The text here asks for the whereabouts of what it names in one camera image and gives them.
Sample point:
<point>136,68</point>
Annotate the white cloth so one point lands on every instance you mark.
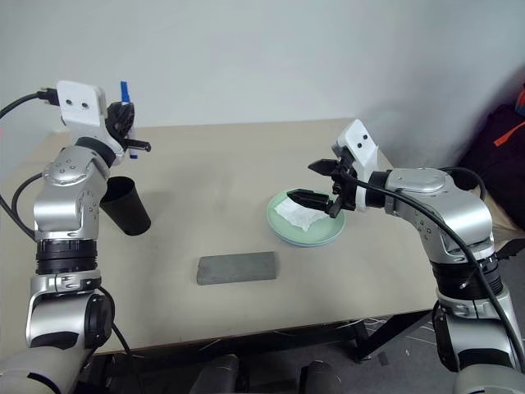
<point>295,215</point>

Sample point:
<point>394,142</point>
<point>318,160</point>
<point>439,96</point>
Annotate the black cup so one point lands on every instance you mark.
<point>127,209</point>

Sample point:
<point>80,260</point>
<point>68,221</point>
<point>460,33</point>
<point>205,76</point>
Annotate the blue plate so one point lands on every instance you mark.
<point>305,245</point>

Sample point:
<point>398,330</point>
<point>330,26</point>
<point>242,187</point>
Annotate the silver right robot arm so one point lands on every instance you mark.
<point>451,213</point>

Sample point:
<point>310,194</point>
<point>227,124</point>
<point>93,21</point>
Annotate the dark grey rounded shape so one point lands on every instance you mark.
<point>221,375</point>
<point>320,379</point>

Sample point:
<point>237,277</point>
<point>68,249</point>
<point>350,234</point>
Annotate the blue whiteboard marker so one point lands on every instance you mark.
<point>125,92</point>

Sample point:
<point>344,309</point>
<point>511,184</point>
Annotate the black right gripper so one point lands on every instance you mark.
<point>344,189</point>

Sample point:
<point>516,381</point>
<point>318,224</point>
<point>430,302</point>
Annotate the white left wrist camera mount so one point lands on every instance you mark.
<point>78,111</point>

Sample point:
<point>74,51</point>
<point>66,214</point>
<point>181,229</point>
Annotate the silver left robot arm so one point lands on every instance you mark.
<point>65,205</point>

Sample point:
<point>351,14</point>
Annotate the black table frame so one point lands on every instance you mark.
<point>385,332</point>

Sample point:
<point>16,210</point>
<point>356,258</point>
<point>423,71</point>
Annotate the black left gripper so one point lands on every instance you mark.
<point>112,121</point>

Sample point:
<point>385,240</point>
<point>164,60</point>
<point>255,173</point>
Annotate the grey glasses case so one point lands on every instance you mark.
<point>238,268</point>

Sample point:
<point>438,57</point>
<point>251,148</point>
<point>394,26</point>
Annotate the green plate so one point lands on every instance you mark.
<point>328,230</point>

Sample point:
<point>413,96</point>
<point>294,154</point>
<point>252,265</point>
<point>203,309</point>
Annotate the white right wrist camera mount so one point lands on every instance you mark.
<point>361,139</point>

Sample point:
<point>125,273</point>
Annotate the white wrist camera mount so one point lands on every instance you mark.
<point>361,139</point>
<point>78,111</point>

